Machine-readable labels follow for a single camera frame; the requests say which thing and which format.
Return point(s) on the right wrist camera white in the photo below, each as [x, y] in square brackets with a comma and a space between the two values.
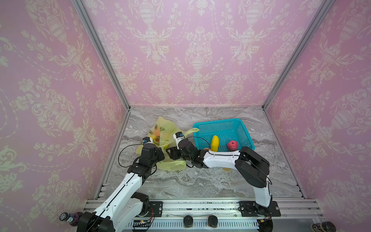
[178, 137]

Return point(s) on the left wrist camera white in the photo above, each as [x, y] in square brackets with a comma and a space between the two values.
[147, 140]

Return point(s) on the black knob left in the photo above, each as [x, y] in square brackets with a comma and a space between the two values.
[188, 221]

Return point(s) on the small white round object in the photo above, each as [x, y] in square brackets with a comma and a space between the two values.
[227, 169]

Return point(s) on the pink toy fruit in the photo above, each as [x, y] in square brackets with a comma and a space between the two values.
[232, 145]

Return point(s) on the circuit board with wires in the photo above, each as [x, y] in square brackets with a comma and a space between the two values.
[142, 223]

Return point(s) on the yellow-green plastic bag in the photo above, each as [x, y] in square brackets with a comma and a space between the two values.
[162, 134]

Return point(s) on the aluminium frame post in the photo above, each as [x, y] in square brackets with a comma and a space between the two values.
[93, 34]
[305, 40]

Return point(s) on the dark jar bottom right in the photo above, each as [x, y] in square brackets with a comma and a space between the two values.
[326, 226]

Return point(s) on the aluminium frame post right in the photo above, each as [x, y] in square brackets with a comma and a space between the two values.
[305, 40]

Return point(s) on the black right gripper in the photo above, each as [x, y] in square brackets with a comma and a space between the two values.
[174, 152]

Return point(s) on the purple bottle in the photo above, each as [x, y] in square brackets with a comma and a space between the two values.
[71, 218]

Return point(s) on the black knob right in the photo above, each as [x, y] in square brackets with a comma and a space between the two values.
[212, 221]

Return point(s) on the black knob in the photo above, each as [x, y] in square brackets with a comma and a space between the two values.
[188, 221]
[212, 221]

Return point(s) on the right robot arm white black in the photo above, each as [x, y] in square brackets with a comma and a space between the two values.
[252, 167]

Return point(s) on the teal plastic basket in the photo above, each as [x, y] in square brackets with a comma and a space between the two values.
[226, 130]

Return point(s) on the yellow toy banana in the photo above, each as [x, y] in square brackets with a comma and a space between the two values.
[215, 143]

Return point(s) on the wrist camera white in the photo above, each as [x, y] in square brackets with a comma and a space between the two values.
[178, 137]
[147, 140]

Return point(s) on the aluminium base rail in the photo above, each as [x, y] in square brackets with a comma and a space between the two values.
[288, 214]

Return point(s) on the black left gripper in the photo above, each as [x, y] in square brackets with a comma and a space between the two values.
[158, 151]

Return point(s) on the aluminium frame post left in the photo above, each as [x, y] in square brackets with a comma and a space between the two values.
[93, 34]

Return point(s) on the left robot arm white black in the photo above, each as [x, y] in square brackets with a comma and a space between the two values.
[121, 206]

